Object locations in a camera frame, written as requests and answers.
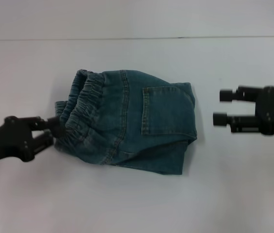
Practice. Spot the blue denim shorts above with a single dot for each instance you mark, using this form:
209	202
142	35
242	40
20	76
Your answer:
127	121

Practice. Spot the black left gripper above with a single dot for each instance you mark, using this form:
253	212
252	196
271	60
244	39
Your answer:
5	140

